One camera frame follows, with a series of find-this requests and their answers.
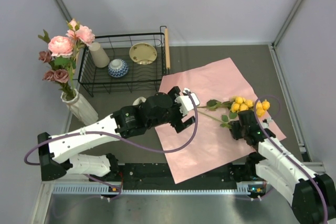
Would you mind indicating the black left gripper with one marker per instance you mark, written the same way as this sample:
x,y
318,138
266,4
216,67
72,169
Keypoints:
x,y
178,124

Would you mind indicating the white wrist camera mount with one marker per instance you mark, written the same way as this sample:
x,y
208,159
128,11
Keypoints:
x,y
185,101
266,122

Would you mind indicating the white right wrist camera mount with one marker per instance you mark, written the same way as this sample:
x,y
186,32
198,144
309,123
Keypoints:
x,y
266,122

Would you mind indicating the yellow rose stem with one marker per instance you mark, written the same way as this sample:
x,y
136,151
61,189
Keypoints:
x,y
233,107

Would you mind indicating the white ribbed ceramic vase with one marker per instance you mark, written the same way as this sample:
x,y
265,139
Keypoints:
x,y
80,108

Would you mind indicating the cream printed ribbon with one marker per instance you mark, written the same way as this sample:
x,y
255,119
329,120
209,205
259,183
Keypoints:
x,y
138,101

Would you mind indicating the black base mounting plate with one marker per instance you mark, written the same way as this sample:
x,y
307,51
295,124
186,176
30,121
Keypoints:
x,y
229,172

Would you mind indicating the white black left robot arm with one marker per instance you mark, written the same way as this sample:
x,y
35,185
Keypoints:
x,y
61,155

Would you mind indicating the pink peony stem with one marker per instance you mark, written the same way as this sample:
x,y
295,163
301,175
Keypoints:
x,y
66,49

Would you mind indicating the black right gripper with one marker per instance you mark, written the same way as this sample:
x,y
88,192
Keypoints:
x,y
234,131

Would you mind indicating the purple wrapping paper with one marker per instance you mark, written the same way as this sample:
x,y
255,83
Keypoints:
x,y
212,146

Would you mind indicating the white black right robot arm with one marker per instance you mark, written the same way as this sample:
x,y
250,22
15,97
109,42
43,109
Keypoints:
x,y
310,195

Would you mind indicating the black wire dish rack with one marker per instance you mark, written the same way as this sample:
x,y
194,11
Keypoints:
x,y
140,77

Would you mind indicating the mauve rose stem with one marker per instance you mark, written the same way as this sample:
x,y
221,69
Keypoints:
x,y
57,74

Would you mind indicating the aluminium front frame rail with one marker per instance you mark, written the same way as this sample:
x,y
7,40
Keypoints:
x,y
129,175

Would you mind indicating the blue white patterned bowl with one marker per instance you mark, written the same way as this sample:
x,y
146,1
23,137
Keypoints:
x,y
118,68

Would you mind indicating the cream floral plate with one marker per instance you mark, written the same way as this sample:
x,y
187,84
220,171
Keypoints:
x,y
143,53

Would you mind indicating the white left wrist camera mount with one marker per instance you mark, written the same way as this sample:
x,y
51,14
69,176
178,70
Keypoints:
x,y
185,101

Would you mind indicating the beige upturned cup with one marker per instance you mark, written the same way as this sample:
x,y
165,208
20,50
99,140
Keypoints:
x,y
99,56

